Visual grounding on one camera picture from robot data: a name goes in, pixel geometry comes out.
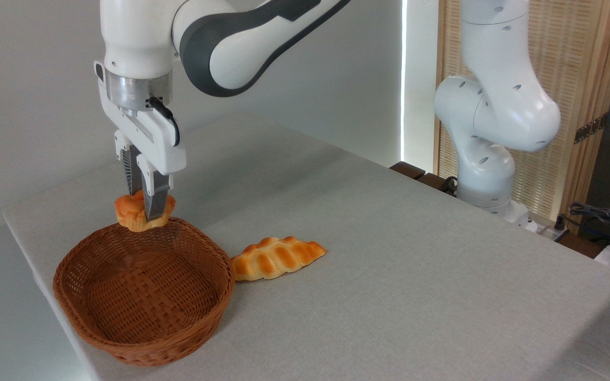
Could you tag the small round orange bread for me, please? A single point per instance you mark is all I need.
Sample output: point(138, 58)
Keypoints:
point(130, 214)

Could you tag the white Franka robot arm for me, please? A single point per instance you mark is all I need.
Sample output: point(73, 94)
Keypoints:
point(495, 106)

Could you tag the brown woven wicker basket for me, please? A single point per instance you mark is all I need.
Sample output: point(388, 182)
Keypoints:
point(146, 286)

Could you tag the long braided golden bread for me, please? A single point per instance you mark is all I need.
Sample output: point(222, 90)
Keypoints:
point(276, 259)

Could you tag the light wooden slatted screen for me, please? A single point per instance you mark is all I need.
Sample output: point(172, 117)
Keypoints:
point(580, 58)

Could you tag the dark wooden bench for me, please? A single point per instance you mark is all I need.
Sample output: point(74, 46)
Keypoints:
point(416, 173)

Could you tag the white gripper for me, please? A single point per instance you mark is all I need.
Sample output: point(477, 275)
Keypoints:
point(157, 151)

